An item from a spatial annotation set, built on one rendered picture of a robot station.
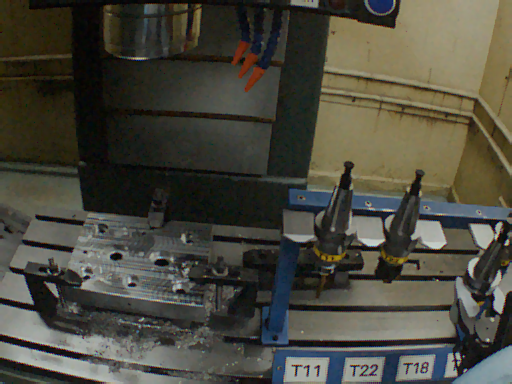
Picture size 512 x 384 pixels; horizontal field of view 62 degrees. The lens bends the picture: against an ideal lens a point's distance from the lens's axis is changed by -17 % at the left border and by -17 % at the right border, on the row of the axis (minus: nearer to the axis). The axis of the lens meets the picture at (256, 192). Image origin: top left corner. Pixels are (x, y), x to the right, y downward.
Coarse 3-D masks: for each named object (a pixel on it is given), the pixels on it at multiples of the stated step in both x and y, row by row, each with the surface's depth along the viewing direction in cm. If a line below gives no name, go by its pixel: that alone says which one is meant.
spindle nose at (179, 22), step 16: (112, 16) 64; (128, 16) 63; (144, 16) 63; (160, 16) 64; (176, 16) 65; (192, 16) 67; (112, 32) 66; (128, 32) 65; (144, 32) 65; (160, 32) 65; (176, 32) 67; (192, 32) 69; (112, 48) 68; (128, 48) 66; (144, 48) 66; (160, 48) 67; (176, 48) 68; (192, 48) 72
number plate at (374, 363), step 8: (352, 360) 85; (360, 360) 85; (368, 360) 85; (376, 360) 85; (344, 368) 85; (352, 368) 85; (360, 368) 85; (368, 368) 85; (376, 368) 85; (344, 376) 85; (352, 376) 85; (360, 376) 85; (368, 376) 85; (376, 376) 85
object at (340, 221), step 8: (336, 184) 70; (336, 192) 70; (344, 192) 69; (352, 192) 70; (336, 200) 70; (344, 200) 70; (328, 208) 72; (336, 208) 71; (344, 208) 71; (328, 216) 72; (336, 216) 71; (344, 216) 71; (328, 224) 72; (336, 224) 72; (344, 224) 72
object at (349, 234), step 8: (320, 216) 75; (320, 224) 74; (352, 224) 74; (320, 232) 73; (328, 232) 72; (336, 232) 72; (344, 232) 73; (352, 232) 73; (320, 240) 74; (328, 240) 73; (336, 240) 73; (344, 240) 73; (352, 240) 74
